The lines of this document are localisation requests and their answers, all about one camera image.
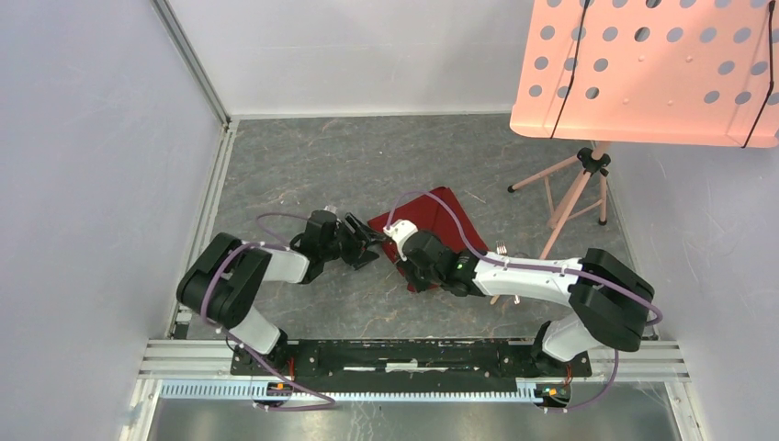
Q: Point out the pink perforated stand tray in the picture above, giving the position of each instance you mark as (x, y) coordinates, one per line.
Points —
(673, 72)

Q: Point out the pink tripod stand legs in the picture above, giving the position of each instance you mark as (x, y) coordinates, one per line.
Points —
(594, 161)

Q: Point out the aluminium frame rail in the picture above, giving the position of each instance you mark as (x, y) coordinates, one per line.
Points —
(186, 50)

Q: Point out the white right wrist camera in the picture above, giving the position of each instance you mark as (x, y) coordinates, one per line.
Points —
(400, 232)

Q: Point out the dark red cloth napkin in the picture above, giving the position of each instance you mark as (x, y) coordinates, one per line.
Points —
(429, 215)

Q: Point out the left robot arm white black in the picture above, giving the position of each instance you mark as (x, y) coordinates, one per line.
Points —
(223, 282)

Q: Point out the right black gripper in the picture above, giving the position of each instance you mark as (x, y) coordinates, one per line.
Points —
(416, 284)

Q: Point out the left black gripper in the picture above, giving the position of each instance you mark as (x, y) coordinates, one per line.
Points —
(363, 231)

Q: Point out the metal fork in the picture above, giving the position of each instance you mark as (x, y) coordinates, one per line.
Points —
(501, 249)

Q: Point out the white slotted cable duct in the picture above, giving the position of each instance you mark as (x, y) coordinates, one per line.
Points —
(276, 391)

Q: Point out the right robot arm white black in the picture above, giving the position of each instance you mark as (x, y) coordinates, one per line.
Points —
(609, 304)

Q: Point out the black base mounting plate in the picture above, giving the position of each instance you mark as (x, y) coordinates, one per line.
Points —
(421, 365)

